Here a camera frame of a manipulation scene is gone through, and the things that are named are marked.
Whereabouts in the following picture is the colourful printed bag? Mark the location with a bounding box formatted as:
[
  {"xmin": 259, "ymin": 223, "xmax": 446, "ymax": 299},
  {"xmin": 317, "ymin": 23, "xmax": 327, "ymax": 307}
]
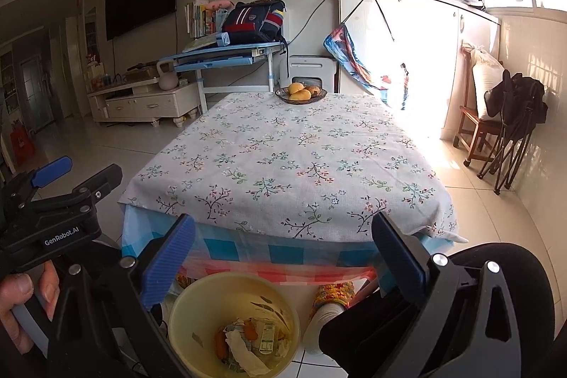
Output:
[{"xmin": 323, "ymin": 24, "xmax": 410, "ymax": 111}]

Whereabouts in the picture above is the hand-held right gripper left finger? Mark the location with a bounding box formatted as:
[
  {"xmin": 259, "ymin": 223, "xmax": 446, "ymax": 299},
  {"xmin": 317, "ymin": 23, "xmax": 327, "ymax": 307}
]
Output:
[{"xmin": 46, "ymin": 213, "xmax": 198, "ymax": 378}]

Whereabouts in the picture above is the white cabinet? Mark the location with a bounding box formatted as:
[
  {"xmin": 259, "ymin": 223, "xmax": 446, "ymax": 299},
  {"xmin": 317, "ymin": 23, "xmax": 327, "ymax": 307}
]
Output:
[{"xmin": 335, "ymin": 0, "xmax": 501, "ymax": 140}]

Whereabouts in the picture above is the black folding chair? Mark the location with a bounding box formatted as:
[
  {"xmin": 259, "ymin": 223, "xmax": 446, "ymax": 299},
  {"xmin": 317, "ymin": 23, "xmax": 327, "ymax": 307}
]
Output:
[{"xmin": 477, "ymin": 70, "xmax": 549, "ymax": 196}]

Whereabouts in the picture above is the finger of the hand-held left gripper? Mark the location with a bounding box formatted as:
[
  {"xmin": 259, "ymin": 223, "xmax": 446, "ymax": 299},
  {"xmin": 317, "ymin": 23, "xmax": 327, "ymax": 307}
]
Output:
[
  {"xmin": 4, "ymin": 156, "xmax": 74, "ymax": 202},
  {"xmin": 33, "ymin": 164, "xmax": 123, "ymax": 220}
]

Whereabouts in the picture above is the row of books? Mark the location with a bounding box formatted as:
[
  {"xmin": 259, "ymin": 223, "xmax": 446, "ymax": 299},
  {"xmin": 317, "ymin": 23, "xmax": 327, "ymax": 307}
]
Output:
[{"xmin": 185, "ymin": 0, "xmax": 229, "ymax": 39}]

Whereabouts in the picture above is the wooden chair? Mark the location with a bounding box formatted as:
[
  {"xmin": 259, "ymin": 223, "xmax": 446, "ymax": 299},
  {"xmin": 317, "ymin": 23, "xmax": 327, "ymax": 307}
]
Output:
[{"xmin": 454, "ymin": 44, "xmax": 506, "ymax": 166}]

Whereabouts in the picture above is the pink kettlebell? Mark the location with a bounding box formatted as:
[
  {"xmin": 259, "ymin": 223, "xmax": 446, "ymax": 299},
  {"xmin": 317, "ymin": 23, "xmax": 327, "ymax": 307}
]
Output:
[{"xmin": 156, "ymin": 60, "xmax": 179, "ymax": 91}]

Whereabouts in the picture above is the blue study desk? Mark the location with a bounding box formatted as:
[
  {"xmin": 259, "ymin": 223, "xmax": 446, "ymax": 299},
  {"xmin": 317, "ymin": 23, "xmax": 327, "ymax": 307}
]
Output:
[{"xmin": 170, "ymin": 41, "xmax": 288, "ymax": 113}]

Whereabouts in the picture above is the person's white sock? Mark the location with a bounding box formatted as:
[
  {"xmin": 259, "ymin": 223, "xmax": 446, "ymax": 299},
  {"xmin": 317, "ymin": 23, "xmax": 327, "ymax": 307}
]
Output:
[{"xmin": 302, "ymin": 302, "xmax": 346, "ymax": 354}]

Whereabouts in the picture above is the dark fruit plate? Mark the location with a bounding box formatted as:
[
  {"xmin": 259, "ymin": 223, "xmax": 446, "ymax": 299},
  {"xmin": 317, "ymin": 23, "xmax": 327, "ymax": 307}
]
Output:
[{"xmin": 275, "ymin": 88, "xmax": 329, "ymax": 105}]

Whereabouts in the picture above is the cream television stand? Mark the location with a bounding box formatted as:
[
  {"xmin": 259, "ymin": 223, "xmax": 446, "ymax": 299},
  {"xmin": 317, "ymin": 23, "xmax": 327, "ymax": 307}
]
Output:
[{"xmin": 87, "ymin": 77, "xmax": 201, "ymax": 128}]

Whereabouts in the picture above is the white paper wrapper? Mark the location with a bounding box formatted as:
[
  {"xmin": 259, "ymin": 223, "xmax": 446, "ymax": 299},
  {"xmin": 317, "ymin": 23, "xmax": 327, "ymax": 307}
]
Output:
[{"xmin": 225, "ymin": 331, "xmax": 272, "ymax": 376}]

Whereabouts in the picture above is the white pillow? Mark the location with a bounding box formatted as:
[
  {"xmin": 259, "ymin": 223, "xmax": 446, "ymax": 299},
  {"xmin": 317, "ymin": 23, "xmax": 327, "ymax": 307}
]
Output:
[{"xmin": 470, "ymin": 46, "xmax": 510, "ymax": 122}]

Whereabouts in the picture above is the person's black clothing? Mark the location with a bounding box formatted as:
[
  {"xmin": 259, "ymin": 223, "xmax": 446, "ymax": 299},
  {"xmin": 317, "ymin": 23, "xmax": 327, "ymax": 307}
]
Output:
[{"xmin": 319, "ymin": 243, "xmax": 556, "ymax": 378}]

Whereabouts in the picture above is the blue red checkered table cover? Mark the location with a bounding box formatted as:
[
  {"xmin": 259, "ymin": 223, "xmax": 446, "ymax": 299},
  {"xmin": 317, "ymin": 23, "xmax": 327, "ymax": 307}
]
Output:
[{"xmin": 120, "ymin": 205, "xmax": 455, "ymax": 290}]

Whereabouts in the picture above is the brown box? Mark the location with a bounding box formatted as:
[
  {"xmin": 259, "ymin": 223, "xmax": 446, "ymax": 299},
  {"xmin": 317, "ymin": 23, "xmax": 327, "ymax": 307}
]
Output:
[{"xmin": 125, "ymin": 66, "xmax": 160, "ymax": 83}]

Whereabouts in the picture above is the person's left hand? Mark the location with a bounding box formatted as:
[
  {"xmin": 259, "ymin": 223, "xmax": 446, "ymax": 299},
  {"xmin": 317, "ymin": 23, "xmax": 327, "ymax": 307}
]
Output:
[{"xmin": 0, "ymin": 262, "xmax": 61, "ymax": 356}]

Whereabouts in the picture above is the yellow plastic bin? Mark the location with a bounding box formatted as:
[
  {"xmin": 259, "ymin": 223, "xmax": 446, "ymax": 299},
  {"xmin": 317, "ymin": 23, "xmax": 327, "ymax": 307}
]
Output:
[{"xmin": 167, "ymin": 271, "xmax": 301, "ymax": 378}]

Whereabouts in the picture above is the red bag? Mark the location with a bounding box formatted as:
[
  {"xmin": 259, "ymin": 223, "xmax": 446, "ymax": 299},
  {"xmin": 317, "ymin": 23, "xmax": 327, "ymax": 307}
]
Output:
[{"xmin": 11, "ymin": 122, "xmax": 36, "ymax": 166}]

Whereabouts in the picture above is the green white drink carton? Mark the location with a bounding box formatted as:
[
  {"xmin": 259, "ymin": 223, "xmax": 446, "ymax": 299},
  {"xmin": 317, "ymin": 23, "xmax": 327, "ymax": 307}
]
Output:
[{"xmin": 252, "ymin": 318, "xmax": 277, "ymax": 354}]

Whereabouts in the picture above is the black wall cable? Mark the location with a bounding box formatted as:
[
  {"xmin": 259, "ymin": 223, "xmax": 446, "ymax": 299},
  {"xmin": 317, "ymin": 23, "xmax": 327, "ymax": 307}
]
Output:
[{"xmin": 288, "ymin": 0, "xmax": 337, "ymax": 44}]

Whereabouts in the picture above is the floral tablecloth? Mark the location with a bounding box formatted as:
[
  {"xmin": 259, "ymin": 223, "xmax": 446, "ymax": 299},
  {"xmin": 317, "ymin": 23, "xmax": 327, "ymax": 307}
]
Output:
[{"xmin": 117, "ymin": 91, "xmax": 468, "ymax": 243}]

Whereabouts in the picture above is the open workbook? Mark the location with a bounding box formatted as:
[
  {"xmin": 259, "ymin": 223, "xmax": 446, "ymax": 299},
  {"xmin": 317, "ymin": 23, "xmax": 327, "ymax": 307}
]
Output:
[{"xmin": 181, "ymin": 36, "xmax": 220, "ymax": 53}]

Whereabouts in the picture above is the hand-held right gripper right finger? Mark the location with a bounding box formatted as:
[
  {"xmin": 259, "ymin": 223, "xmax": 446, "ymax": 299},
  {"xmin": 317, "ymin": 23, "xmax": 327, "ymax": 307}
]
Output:
[{"xmin": 370, "ymin": 210, "xmax": 519, "ymax": 378}]

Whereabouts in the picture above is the navy red backpack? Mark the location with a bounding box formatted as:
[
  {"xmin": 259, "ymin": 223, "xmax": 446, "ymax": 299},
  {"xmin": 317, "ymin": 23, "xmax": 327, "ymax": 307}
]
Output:
[{"xmin": 221, "ymin": 0, "xmax": 288, "ymax": 44}]

